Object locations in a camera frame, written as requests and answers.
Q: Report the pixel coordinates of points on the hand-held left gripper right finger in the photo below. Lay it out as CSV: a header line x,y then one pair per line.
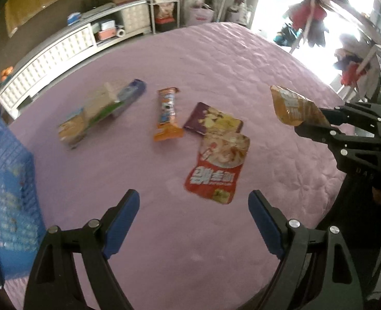
x,y
266,222

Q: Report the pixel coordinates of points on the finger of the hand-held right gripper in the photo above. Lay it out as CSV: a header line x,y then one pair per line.
x,y
319,134
348,113

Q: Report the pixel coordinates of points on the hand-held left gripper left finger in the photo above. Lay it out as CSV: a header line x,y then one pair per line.
x,y
122,222

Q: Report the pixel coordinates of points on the tan snack packet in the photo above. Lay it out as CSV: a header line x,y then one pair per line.
x,y
293,105

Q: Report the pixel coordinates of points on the red snack packet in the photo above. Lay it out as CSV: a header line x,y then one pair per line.
x,y
219,168

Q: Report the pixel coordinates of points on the long cracker packet green ends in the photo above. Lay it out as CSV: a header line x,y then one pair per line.
x,y
77,126

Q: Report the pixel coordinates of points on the purple snack packet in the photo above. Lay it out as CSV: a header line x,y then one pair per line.
x,y
213,119

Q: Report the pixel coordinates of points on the orange snack bar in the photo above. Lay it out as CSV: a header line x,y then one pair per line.
x,y
168,116

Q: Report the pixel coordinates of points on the blue plastic basket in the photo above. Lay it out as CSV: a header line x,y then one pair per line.
x,y
13,180

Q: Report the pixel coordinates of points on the cracker packet with blue end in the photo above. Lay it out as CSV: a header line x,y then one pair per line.
x,y
113,95

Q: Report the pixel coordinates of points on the red garment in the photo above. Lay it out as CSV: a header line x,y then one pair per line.
x,y
308,16

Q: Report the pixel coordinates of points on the pink shopping bag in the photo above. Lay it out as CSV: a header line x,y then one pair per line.
x,y
200,14

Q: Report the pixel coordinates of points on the white tufted cabinet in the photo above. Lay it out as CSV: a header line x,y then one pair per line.
x,y
58,55

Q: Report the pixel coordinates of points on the pile of oranges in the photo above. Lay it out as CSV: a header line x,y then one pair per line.
x,y
6,73

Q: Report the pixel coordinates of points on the orange box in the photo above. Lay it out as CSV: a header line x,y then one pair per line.
x,y
108,34

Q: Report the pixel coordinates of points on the paper towel roll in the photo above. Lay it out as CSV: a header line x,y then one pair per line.
x,y
120,32

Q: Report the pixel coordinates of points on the white metal shelf rack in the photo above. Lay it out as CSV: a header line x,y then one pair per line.
x,y
164,6

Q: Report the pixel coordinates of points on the blue tissue box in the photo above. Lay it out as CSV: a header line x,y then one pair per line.
x,y
73,18

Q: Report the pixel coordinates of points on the yellow cloth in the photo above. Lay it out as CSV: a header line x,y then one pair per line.
x,y
48,3

